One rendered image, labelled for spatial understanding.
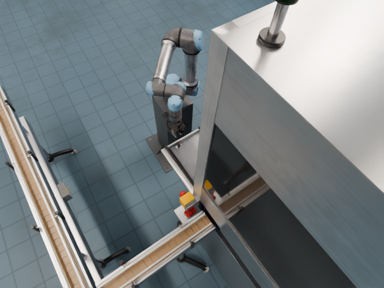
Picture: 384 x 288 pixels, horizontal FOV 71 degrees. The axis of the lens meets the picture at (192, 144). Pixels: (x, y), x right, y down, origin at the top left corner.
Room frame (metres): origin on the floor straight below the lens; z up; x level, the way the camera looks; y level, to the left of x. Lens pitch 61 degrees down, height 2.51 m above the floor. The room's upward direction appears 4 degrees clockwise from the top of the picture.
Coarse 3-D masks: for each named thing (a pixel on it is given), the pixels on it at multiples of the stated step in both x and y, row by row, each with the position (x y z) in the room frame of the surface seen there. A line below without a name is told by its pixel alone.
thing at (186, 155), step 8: (192, 136) 0.98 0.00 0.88; (176, 144) 0.90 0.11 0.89; (184, 144) 0.91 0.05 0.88; (192, 144) 0.92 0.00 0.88; (176, 152) 0.85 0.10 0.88; (184, 152) 0.85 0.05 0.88; (192, 152) 0.85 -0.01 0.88; (184, 160) 0.79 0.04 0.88; (192, 160) 0.79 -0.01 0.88; (184, 168) 0.72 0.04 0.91; (192, 168) 0.74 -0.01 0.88; (192, 176) 0.68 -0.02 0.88
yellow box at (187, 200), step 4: (188, 192) 0.52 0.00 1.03; (184, 196) 0.49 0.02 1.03; (188, 196) 0.49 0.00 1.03; (192, 196) 0.50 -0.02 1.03; (180, 200) 0.47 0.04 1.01; (184, 200) 0.47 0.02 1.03; (188, 200) 0.47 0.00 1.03; (192, 200) 0.47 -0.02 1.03; (196, 200) 0.47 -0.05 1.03; (184, 204) 0.45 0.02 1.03; (188, 204) 0.45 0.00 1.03; (192, 204) 0.45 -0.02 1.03; (184, 208) 0.44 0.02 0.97
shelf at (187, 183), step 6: (192, 132) 1.02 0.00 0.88; (162, 150) 0.85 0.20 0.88; (168, 156) 0.81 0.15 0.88; (174, 162) 0.77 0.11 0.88; (174, 168) 0.73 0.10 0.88; (180, 174) 0.69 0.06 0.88; (186, 180) 0.65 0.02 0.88; (186, 186) 0.61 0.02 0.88; (192, 186) 0.61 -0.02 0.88; (192, 192) 0.57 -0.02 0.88
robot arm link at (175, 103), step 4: (172, 96) 0.91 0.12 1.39; (176, 96) 0.92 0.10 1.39; (168, 100) 0.89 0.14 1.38; (172, 100) 0.89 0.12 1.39; (176, 100) 0.89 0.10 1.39; (180, 100) 0.89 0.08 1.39; (168, 104) 0.88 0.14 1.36; (172, 104) 0.86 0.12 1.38; (176, 104) 0.86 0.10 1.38; (180, 104) 0.87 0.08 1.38; (168, 108) 0.88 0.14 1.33; (172, 108) 0.86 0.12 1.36; (176, 108) 0.86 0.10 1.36; (180, 108) 0.87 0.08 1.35; (172, 112) 0.85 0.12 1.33; (176, 112) 0.85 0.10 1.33; (180, 112) 0.87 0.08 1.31; (172, 116) 0.85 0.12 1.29; (176, 116) 0.85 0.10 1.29
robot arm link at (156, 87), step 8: (168, 32) 1.37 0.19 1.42; (176, 32) 1.36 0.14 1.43; (168, 40) 1.31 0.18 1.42; (176, 40) 1.33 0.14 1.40; (168, 48) 1.26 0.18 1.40; (160, 56) 1.20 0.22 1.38; (168, 56) 1.21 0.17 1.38; (160, 64) 1.14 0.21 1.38; (168, 64) 1.16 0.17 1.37; (160, 72) 1.09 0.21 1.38; (152, 80) 1.05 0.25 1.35; (160, 80) 1.04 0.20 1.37; (152, 88) 0.98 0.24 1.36; (160, 88) 0.98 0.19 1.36; (160, 96) 0.97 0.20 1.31
